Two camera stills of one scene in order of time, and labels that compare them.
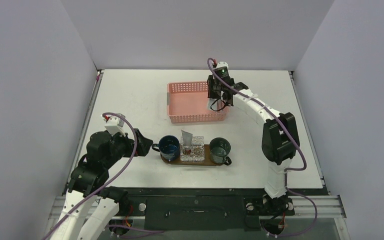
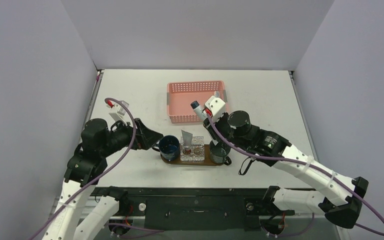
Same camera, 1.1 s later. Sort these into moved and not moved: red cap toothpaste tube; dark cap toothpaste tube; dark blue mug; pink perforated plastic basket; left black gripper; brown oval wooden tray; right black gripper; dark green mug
Moved: right black gripper; dark cap toothpaste tube; left black gripper
Not moved: red cap toothpaste tube; dark blue mug; pink perforated plastic basket; brown oval wooden tray; dark green mug
